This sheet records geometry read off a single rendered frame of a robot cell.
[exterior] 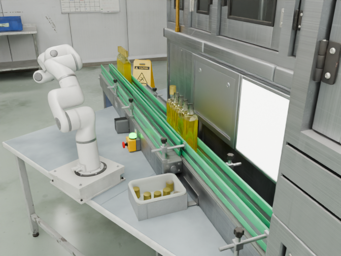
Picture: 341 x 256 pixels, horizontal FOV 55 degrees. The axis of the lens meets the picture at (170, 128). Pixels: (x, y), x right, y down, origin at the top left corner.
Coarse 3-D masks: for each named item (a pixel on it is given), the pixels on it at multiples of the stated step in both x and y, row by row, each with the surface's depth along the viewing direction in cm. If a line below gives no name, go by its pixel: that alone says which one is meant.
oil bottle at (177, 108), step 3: (177, 105) 164; (174, 108) 164; (177, 108) 161; (180, 108) 161; (174, 111) 165; (177, 111) 161; (174, 114) 165; (177, 114) 162; (174, 117) 166; (177, 117) 162; (174, 120) 167; (177, 120) 163; (174, 123) 167; (177, 123) 163; (174, 126) 168; (177, 126) 164; (174, 129) 169; (177, 129) 165; (177, 132) 165
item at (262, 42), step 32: (192, 0) 171; (224, 0) 140; (256, 0) 122; (288, 0) 103; (192, 32) 173; (224, 32) 146; (256, 32) 124; (288, 32) 105; (224, 64) 146; (256, 64) 120; (288, 64) 107; (224, 160) 162; (256, 192) 139
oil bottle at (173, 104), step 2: (172, 102) 168; (174, 102) 167; (170, 104) 169; (172, 104) 167; (174, 104) 166; (176, 104) 166; (170, 106) 169; (172, 106) 167; (174, 106) 166; (170, 108) 169; (172, 108) 167; (170, 110) 170; (172, 110) 168; (170, 112) 170; (172, 112) 168; (170, 114) 171; (172, 114) 169; (170, 116) 171; (172, 116) 169; (170, 118) 172; (172, 118) 170; (170, 120) 172; (172, 120) 170; (170, 122) 173; (172, 122) 170; (170, 124) 173; (172, 124) 171; (172, 126) 171
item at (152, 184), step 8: (152, 176) 149; (160, 176) 150; (168, 176) 152; (176, 176) 150; (128, 184) 144; (136, 184) 147; (144, 184) 148; (152, 184) 150; (160, 184) 151; (176, 184) 148; (144, 192) 150; (152, 192) 150; (184, 192) 138; (136, 200) 133; (152, 200) 133
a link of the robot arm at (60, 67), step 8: (64, 56) 156; (72, 56) 157; (48, 64) 150; (56, 64) 149; (64, 64) 155; (72, 64) 156; (48, 72) 155; (56, 72) 149; (64, 72) 148; (72, 72) 150
